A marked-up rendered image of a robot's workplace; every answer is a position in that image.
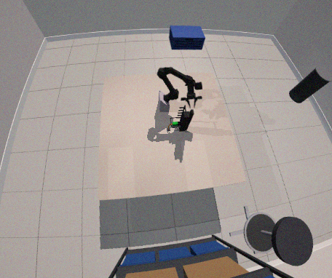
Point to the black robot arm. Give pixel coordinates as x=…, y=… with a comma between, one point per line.
x=190, y=83

